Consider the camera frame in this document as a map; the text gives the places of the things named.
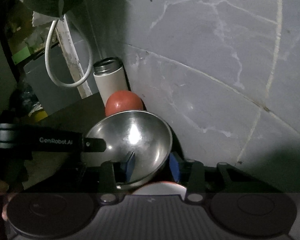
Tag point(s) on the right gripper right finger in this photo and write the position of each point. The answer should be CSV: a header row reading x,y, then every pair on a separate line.
x,y
191,174

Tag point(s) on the green box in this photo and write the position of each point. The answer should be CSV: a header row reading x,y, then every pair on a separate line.
x,y
22,55

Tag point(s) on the deep steel mixing bowl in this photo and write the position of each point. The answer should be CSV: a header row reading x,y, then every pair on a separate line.
x,y
141,132

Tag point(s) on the red ball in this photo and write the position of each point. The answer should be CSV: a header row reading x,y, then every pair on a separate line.
x,y
123,100

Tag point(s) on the white thermos flask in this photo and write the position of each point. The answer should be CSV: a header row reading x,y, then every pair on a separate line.
x,y
109,75

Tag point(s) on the person's left hand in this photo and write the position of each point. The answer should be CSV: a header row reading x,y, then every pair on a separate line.
x,y
7,197

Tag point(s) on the white bowl red rim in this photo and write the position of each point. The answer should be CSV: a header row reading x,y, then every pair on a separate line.
x,y
161,188

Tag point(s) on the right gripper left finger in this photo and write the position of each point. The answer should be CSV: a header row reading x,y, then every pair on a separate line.
x,y
114,175

